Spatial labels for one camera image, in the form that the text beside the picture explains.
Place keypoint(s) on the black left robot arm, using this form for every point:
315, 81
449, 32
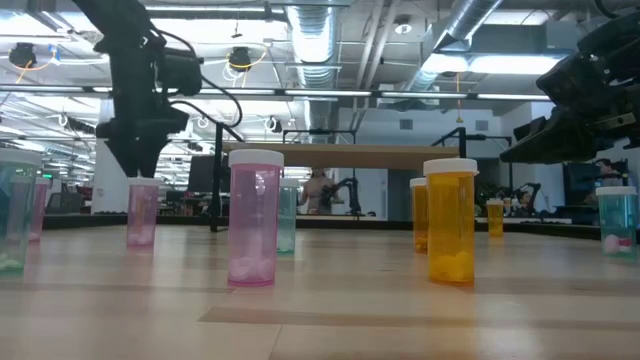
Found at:
120, 30

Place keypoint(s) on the black background monitor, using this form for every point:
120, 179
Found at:
580, 185
201, 172

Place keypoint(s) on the white pillar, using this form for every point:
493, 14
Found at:
102, 175

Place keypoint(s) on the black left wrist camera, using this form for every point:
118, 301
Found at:
180, 72

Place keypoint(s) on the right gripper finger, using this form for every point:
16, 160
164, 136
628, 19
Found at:
530, 129
565, 140

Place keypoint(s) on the black aluminium table frame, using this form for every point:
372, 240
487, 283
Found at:
175, 220

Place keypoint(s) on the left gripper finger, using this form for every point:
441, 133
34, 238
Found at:
132, 155
159, 150

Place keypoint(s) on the wooden shelf with black legs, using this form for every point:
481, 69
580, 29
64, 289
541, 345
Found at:
350, 156

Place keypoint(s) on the wide orange pill bottle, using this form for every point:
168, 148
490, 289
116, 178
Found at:
418, 215

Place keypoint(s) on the small orange pill bottle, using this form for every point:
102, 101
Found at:
495, 220
450, 225

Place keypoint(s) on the standing person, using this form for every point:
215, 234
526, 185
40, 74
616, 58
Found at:
315, 192

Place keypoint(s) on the black background robot arm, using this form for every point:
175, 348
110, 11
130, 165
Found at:
350, 192

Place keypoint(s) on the silver ventilation duct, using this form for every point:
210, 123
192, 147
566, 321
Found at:
465, 20
312, 40

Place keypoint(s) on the round ceiling fixture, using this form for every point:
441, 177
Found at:
403, 27

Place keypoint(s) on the black ceiling camera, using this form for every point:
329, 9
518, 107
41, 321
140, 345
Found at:
240, 58
22, 54

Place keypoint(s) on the teal pill bottle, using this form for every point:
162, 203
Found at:
291, 215
616, 220
17, 215

